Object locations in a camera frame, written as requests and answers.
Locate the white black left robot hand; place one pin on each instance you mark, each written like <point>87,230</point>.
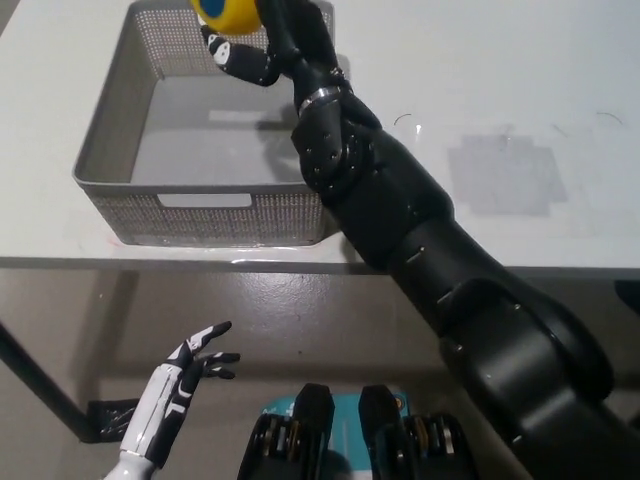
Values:
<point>170,395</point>

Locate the yellow ball with blue spot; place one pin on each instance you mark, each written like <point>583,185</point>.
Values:
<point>235,17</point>

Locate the black table leg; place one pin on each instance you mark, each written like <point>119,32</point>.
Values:
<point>40,380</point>

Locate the black teal robot body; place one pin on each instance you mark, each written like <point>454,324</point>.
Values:
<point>340,440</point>

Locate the grey perforated plastic basket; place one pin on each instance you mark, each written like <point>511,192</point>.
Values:
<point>215,150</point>

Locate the black table foot bracket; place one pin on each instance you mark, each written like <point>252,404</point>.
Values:
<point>110,422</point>

